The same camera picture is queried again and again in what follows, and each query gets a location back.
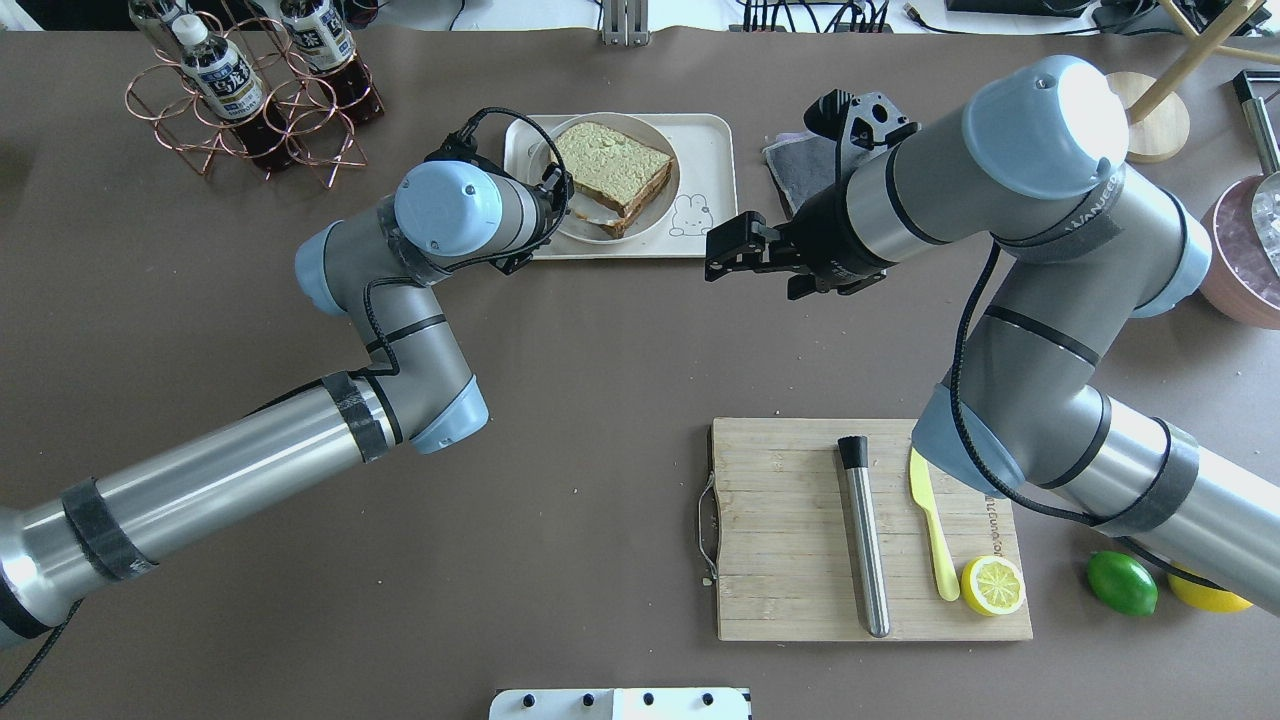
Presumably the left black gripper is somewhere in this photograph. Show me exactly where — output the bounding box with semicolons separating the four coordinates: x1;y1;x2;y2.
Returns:
535;165;575;249

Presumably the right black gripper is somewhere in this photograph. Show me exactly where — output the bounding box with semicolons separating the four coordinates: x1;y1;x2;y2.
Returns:
704;183;891;300

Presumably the white plate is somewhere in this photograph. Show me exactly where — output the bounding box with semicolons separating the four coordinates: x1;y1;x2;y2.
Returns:
529;111;681;246

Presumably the plain bread slice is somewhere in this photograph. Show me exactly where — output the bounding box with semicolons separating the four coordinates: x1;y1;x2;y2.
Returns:
556;122;675;173

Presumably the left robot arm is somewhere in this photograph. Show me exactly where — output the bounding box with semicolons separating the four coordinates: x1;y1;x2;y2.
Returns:
3;159;573;648

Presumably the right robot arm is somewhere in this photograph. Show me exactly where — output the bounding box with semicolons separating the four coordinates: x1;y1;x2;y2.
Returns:
705;55;1279;612

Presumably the cream rabbit tray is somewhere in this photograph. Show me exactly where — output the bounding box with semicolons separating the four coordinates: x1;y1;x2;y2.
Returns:
532;113;739;260

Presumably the bread slice under egg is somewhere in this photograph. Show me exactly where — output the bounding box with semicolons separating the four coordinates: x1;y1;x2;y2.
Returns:
570;160;675;240

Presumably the grey folded cloth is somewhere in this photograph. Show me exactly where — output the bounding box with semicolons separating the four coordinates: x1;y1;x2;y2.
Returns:
762;135;838;220

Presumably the steel muddler black tip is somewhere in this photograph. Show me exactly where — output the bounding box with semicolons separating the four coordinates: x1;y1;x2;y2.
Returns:
837;436;892;639

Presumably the dark drink bottle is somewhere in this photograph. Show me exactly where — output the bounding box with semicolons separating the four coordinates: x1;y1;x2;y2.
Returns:
279;1;384;126
172;13;293;172
127;0;191;61

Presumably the yellow plastic knife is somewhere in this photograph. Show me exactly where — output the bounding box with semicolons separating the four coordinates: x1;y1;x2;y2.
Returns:
908;445;960;602

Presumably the wooden cutting board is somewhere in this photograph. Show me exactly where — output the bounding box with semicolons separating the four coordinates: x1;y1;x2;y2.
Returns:
710;416;1033;643

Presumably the half lemon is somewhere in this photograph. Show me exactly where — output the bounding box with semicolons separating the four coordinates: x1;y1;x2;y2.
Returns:
959;555;1027;618

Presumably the wooden mug tree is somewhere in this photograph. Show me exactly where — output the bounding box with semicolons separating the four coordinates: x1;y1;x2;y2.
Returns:
1106;1;1279;164

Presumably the pink ice bowl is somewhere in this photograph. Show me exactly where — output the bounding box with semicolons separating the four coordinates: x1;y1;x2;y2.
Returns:
1199;176;1279;331

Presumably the green lime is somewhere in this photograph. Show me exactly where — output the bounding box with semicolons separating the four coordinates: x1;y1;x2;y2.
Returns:
1085;551;1158;618

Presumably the metal ice scoop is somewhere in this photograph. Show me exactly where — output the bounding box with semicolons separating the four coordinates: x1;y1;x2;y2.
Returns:
1231;69;1279;176

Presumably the yellow lemon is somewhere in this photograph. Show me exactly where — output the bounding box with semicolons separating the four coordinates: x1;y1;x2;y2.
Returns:
1166;573;1254;614

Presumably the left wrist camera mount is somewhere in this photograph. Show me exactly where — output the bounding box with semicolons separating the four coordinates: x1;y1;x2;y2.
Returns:
402;105;556;275

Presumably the aluminium frame post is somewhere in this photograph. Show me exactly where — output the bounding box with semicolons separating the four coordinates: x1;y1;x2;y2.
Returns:
599;0;650;47

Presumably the copper wire bottle rack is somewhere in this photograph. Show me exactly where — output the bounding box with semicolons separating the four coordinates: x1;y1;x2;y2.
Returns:
125;1;385;187

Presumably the white pedestal column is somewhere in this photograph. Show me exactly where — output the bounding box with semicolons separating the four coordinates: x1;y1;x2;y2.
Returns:
488;685;753;719

